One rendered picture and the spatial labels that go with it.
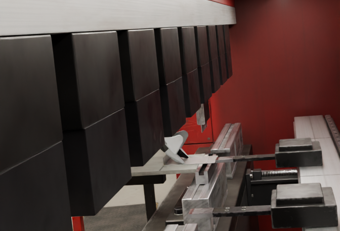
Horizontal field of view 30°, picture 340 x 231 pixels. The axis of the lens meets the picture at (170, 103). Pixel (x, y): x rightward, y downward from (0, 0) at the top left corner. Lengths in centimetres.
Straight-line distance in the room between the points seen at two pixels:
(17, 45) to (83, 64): 14
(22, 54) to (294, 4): 202
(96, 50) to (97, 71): 2
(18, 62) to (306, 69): 204
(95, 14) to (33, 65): 17
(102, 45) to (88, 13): 5
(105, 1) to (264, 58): 180
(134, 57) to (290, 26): 169
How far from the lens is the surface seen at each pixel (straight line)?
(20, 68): 45
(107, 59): 65
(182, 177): 203
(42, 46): 49
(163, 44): 95
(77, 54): 56
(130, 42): 75
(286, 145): 156
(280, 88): 244
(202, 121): 156
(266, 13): 243
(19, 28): 46
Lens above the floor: 133
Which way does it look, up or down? 6 degrees down
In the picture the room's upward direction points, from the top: 6 degrees counter-clockwise
